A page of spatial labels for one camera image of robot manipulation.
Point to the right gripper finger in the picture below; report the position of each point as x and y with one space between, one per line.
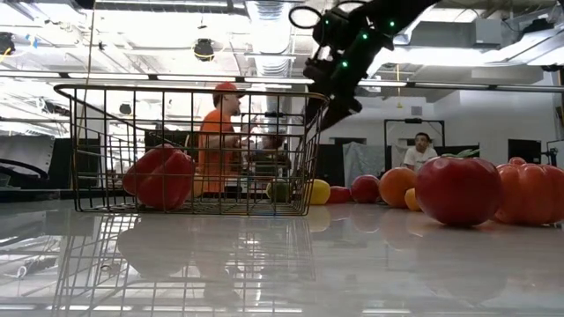
341 115
315 113

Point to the red apple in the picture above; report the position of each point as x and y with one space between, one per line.
365 189

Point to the yellow lemon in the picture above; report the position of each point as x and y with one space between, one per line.
321 192

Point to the green fruit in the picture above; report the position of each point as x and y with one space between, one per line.
278 193

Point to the orange fruit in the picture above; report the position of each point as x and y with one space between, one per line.
395 187

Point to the small yellow-orange fruit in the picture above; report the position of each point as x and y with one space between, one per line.
412 201

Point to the large red tomato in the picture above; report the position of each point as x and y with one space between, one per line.
458 191

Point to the red bell pepper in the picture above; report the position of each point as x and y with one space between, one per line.
163 180

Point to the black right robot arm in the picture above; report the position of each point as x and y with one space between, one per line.
405 11

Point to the person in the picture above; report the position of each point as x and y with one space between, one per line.
274 143
216 145
418 156

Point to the grey cloth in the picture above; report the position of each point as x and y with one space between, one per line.
363 163

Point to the black cabinet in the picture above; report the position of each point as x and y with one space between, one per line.
330 167

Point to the black ceiling dome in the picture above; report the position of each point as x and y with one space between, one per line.
204 49

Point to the orange ribbed heirloom tomato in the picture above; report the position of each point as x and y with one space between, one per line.
533 193

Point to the white perforated panel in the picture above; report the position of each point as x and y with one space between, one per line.
26 152

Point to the black ceiling device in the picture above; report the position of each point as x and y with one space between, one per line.
5 43

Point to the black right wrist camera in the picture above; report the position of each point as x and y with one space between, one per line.
332 31

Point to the black stand frame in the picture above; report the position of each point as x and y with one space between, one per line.
414 120

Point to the silver ventilation duct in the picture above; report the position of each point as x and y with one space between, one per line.
275 35

